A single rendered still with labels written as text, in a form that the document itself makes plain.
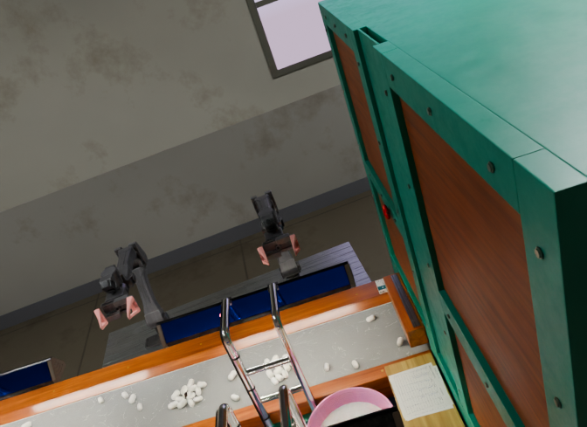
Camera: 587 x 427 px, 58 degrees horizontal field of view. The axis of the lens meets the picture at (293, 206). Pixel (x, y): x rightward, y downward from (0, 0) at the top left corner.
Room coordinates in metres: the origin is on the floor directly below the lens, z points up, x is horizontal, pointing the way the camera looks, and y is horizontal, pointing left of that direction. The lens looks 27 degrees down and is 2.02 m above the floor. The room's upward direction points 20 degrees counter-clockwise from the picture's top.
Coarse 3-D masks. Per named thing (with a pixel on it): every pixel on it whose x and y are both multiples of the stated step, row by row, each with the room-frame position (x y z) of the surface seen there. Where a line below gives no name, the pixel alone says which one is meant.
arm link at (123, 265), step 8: (120, 248) 1.99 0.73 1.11; (128, 248) 1.97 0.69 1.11; (136, 248) 1.99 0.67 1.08; (120, 256) 1.93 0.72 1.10; (128, 256) 1.92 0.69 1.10; (144, 256) 2.02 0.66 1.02; (120, 264) 1.86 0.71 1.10; (128, 264) 1.87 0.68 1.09; (144, 264) 2.00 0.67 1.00; (120, 272) 1.80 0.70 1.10; (128, 272) 1.79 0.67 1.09
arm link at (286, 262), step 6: (282, 252) 1.92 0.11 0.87; (288, 252) 1.92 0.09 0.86; (282, 258) 1.91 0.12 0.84; (288, 258) 1.90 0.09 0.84; (282, 264) 1.89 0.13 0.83; (288, 264) 1.89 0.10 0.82; (294, 264) 1.89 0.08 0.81; (282, 270) 1.88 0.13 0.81; (288, 270) 1.88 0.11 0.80; (294, 270) 1.88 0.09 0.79; (288, 276) 1.89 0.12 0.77
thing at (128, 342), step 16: (320, 256) 2.10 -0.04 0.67; (336, 256) 2.05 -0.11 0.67; (352, 256) 2.00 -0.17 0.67; (272, 272) 2.11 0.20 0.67; (304, 272) 2.01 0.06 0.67; (352, 272) 1.89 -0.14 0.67; (240, 288) 2.07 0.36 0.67; (256, 288) 2.03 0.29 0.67; (192, 304) 2.09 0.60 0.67; (208, 304) 2.04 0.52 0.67; (144, 320) 2.10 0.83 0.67; (112, 336) 2.07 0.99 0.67; (128, 336) 2.02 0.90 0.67; (144, 336) 1.98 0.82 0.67; (112, 352) 1.95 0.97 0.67; (128, 352) 1.90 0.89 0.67; (144, 352) 1.87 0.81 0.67
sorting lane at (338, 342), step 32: (352, 320) 1.51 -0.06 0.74; (384, 320) 1.45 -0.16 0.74; (256, 352) 1.53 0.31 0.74; (320, 352) 1.42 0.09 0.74; (352, 352) 1.36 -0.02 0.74; (384, 352) 1.31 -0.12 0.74; (416, 352) 1.26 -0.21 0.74; (160, 384) 1.55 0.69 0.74; (224, 384) 1.43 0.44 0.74; (256, 384) 1.38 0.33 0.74; (288, 384) 1.32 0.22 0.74; (32, 416) 1.63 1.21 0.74; (64, 416) 1.57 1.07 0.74; (96, 416) 1.51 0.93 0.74; (128, 416) 1.45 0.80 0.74; (160, 416) 1.39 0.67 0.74; (192, 416) 1.34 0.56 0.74
